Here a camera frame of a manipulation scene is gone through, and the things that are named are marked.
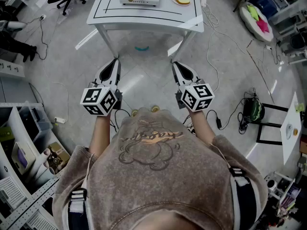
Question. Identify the black power adapter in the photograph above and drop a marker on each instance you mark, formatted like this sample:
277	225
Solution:
219	123

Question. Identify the person's brown printed shirt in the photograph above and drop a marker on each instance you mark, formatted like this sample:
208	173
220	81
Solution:
156	181

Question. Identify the green star cushion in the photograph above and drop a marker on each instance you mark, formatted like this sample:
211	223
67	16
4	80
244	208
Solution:
253	12

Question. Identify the person's right forearm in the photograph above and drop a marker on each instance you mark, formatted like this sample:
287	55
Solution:
201	126

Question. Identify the white perforated shelf unit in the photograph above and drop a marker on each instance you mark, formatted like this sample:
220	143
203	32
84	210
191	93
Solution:
13	118

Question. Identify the white table with black lines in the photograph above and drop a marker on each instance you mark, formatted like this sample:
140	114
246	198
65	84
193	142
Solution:
144	14

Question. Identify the person's shoe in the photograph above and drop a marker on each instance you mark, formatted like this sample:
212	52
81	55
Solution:
134	113
155	108

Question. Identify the teal curved object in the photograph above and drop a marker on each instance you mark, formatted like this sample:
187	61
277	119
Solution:
141	48

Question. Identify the green striped round bag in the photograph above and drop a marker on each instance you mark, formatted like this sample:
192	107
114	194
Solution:
256	110

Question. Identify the person's left forearm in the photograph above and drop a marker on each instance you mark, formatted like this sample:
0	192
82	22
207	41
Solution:
100	133

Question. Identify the pink star cushion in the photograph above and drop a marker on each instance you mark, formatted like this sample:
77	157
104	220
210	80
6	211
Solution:
263	26

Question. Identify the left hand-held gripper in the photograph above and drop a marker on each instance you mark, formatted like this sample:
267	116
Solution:
99	99

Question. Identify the white floor power strip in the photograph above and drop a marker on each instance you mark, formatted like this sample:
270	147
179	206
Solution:
60	120

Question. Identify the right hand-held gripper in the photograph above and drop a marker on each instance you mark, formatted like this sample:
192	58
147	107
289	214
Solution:
196	97

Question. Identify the white floor socket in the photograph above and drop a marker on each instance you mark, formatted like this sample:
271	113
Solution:
42	17

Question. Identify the person's left shoe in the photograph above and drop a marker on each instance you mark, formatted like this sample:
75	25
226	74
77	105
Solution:
134	113

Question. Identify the person's right shoe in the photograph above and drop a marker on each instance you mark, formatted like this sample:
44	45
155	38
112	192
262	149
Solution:
155	108

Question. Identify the white side table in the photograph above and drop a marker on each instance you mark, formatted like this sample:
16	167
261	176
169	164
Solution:
291	140

